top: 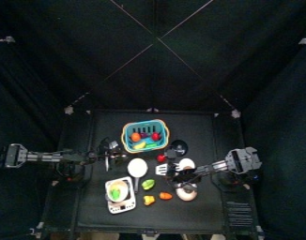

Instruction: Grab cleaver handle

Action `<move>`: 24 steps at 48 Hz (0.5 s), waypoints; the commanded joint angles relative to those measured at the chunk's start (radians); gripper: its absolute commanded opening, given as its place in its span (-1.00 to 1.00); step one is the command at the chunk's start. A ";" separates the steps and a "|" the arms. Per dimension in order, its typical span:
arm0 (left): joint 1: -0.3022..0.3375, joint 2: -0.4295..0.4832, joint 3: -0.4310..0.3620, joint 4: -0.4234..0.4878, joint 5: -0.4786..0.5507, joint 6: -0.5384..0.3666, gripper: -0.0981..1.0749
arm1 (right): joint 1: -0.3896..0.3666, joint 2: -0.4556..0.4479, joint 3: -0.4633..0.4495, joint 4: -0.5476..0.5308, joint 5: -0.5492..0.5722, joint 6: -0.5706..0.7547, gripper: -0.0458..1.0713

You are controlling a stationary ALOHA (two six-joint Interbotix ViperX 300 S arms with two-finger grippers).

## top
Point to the silver toy cleaver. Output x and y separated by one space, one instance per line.
114 144

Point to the silver toy spatula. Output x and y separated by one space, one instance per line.
162 170

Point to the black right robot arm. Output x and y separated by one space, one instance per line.
219 165

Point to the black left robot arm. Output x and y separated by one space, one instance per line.
43 156

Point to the white round plate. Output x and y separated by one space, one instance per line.
186 162

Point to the blue basket with orange rim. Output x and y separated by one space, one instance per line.
128 144

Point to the small red toy tomato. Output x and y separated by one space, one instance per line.
160 158

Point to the white ladle spoon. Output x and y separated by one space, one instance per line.
138 168

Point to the yellow toy banana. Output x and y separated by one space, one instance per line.
139 145

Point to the white and brown toy pot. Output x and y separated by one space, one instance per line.
187 195

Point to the black round toy pan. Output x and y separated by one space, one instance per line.
179 146

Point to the orange toy carrot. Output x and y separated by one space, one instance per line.
166 196

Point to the orange toy fruit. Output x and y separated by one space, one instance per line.
135 137

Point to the green toy vegetable piece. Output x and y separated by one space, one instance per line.
151 144

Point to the purple toy fruit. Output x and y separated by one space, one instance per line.
144 135

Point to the cream bowl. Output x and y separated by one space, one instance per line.
123 187

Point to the yellow toy pepper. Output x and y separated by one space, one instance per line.
148 200

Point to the red toy fruit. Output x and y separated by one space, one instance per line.
155 136

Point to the green toy leafy vegetable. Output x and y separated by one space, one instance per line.
115 194

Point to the white text label sticker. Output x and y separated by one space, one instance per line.
239 214

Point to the grey frame clamp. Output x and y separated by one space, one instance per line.
9 39
68 109
235 113
305 41

